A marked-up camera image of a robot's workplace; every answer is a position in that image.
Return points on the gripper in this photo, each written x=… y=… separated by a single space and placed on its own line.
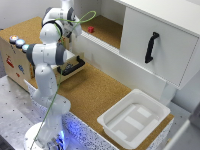
x=75 y=30

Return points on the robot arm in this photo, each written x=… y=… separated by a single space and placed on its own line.
x=45 y=76

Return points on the pink block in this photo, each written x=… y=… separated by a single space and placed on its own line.
x=90 y=29

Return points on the wooden drawer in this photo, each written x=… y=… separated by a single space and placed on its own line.
x=74 y=54

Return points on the white cabinet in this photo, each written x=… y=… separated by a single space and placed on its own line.
x=110 y=63

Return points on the wooden drawer box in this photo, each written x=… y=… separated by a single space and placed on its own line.
x=23 y=28

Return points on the green button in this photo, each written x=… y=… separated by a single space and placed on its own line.
x=25 y=47

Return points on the blue button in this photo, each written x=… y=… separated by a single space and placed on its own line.
x=20 y=42

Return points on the red button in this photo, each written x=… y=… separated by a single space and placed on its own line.
x=14 y=39

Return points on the white sliding door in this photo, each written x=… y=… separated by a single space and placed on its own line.
x=173 y=56

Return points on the white plastic box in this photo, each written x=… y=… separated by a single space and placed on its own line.
x=133 y=118

